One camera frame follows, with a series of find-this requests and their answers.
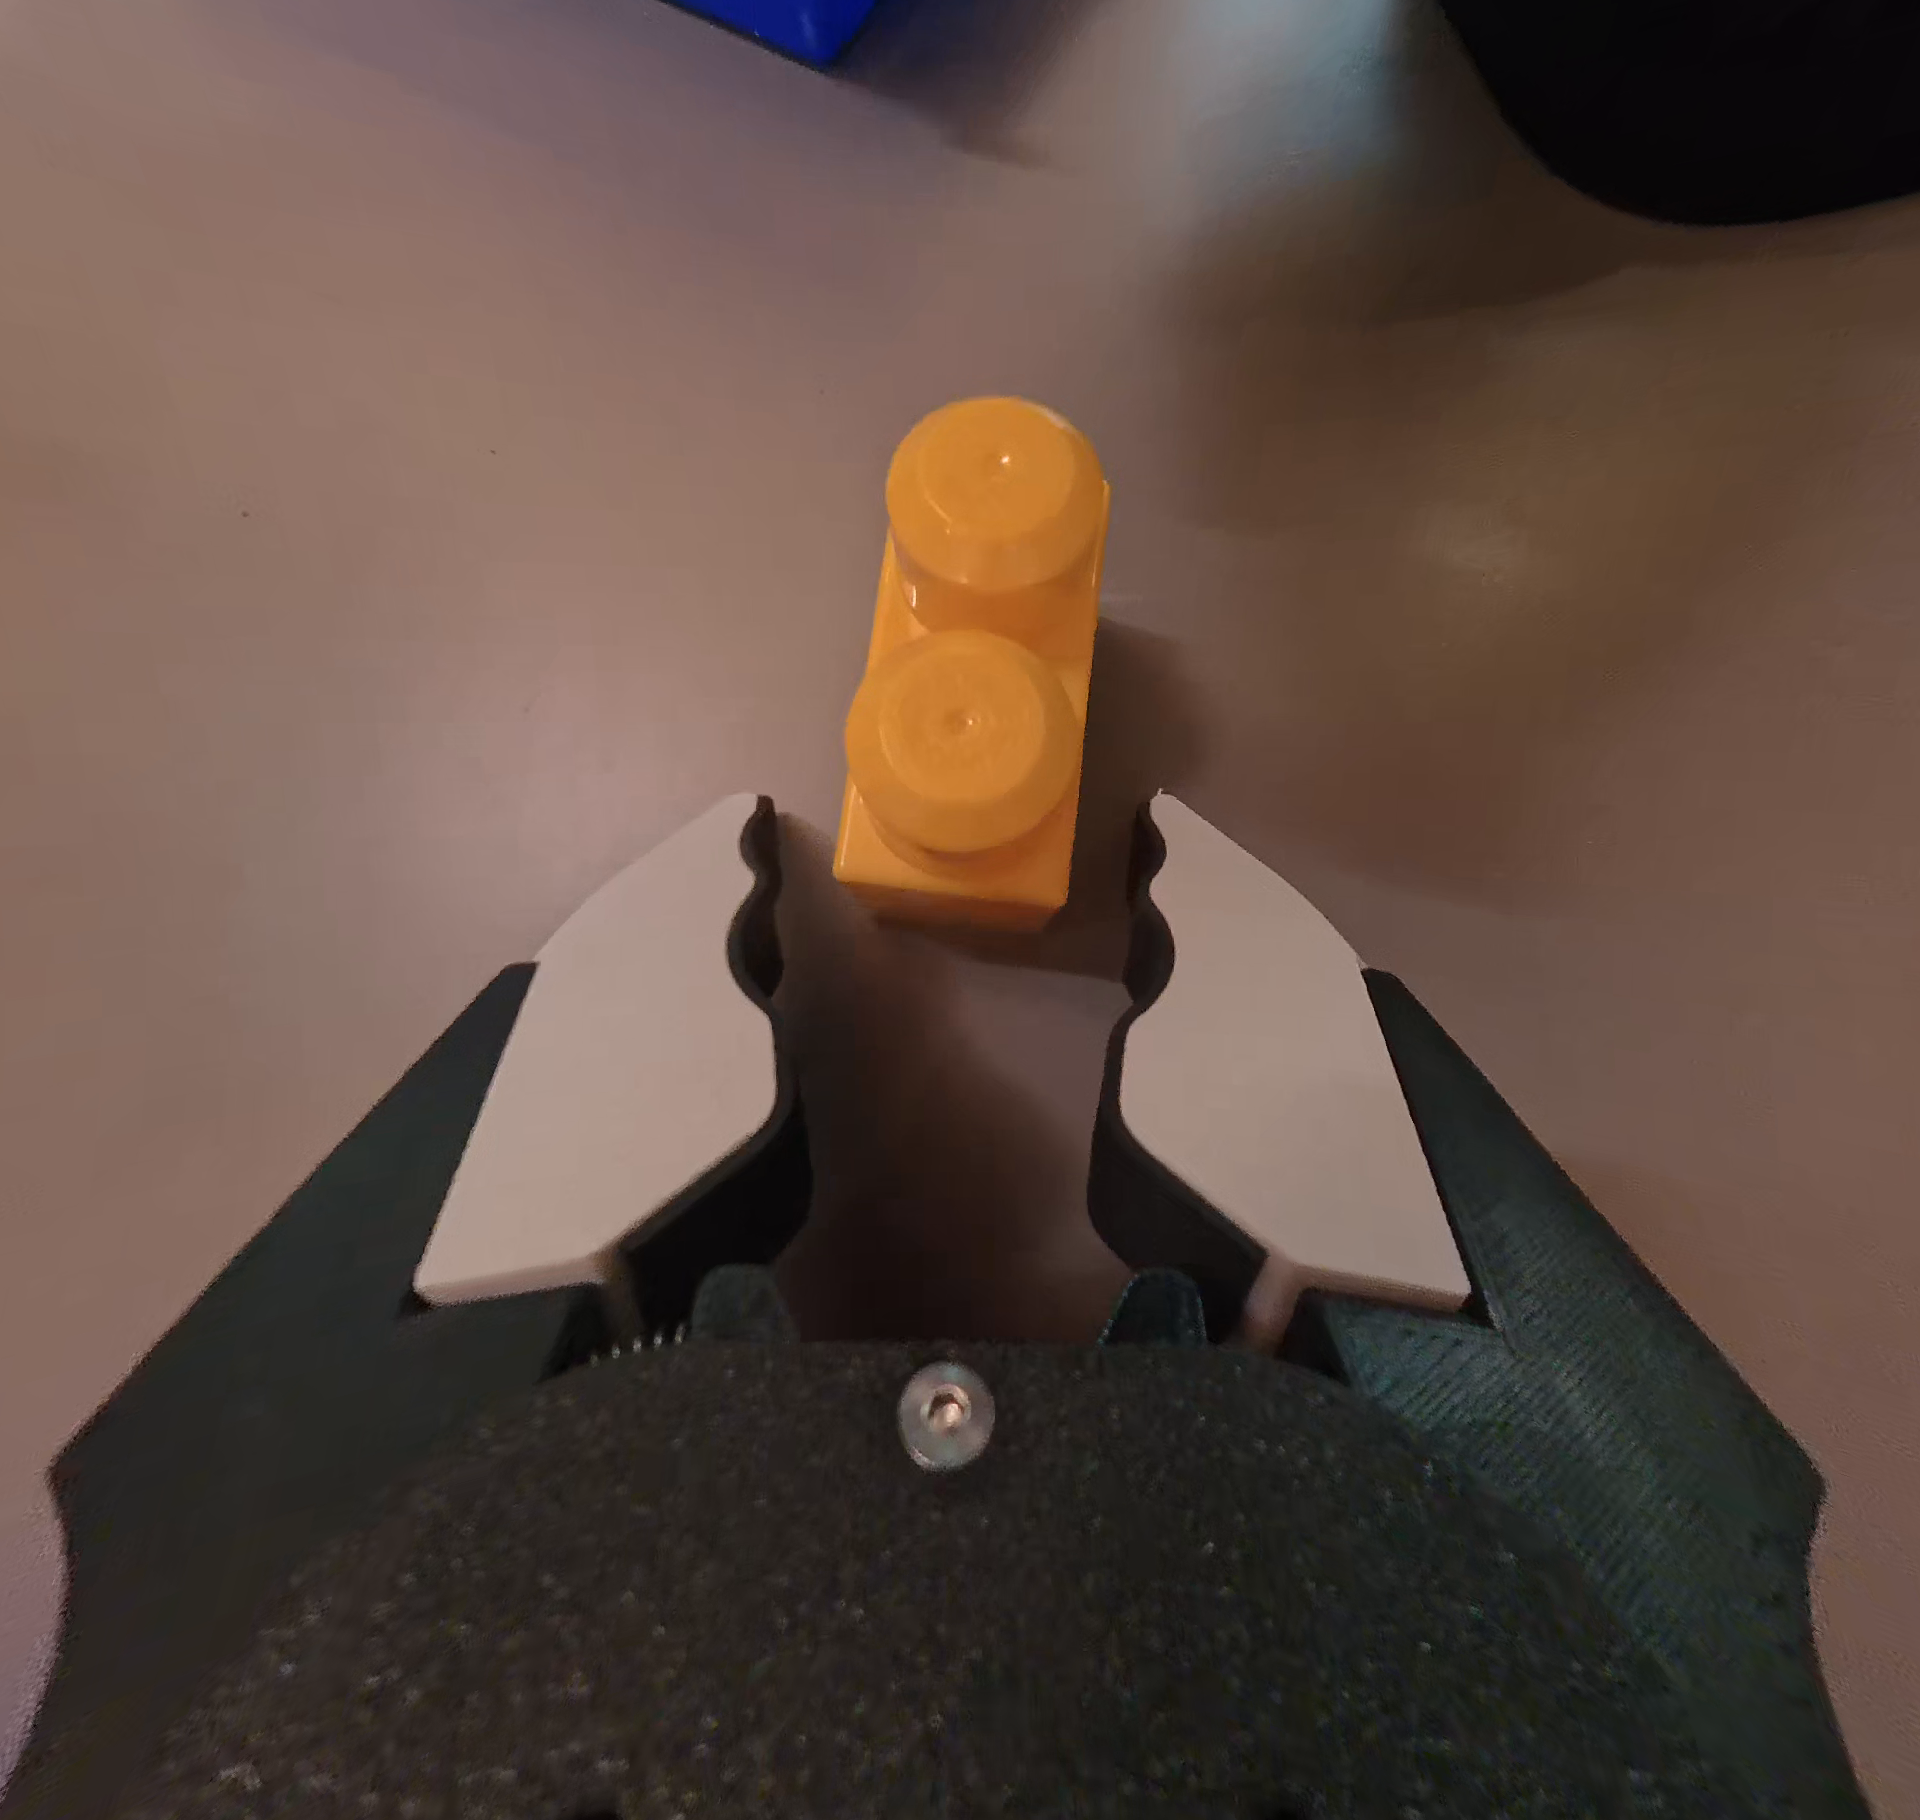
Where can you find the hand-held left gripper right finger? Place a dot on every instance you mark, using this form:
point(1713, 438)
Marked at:
point(1292, 1100)

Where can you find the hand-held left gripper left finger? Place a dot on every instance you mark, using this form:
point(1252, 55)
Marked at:
point(600, 1100)

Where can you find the yellow mega block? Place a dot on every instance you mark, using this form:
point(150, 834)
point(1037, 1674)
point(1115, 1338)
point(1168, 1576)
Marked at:
point(975, 739)

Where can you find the black wrist rest pad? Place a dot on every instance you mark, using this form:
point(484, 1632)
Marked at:
point(1679, 52)

